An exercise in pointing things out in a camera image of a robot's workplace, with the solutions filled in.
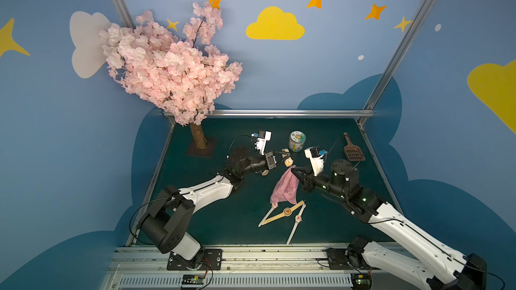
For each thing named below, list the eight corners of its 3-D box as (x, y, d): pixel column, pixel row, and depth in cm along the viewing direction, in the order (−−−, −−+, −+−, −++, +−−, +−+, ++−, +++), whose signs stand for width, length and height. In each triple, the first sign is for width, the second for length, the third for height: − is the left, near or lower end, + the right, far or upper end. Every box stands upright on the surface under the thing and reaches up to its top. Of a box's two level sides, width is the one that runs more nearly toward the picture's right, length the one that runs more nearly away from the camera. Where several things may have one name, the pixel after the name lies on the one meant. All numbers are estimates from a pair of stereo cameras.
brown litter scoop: (347, 160, 106) (348, 158, 105) (338, 134, 118) (339, 132, 116) (363, 160, 106) (365, 158, 105) (353, 135, 118) (354, 132, 116)
